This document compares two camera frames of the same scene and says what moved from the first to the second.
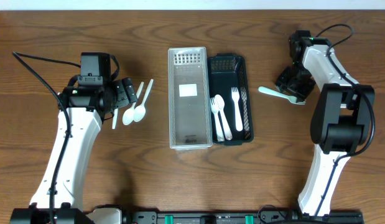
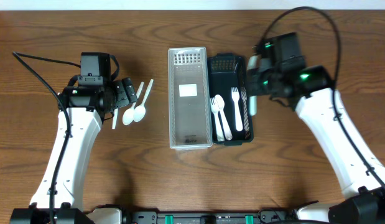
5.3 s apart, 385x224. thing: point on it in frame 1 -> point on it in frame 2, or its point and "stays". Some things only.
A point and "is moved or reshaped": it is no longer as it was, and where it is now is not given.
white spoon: (220, 104) stays
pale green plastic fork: (291, 98) is moved or reshaped
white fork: (236, 96) stays
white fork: (215, 109) stays
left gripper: (122, 92) stays
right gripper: (294, 86) -> (252, 79)
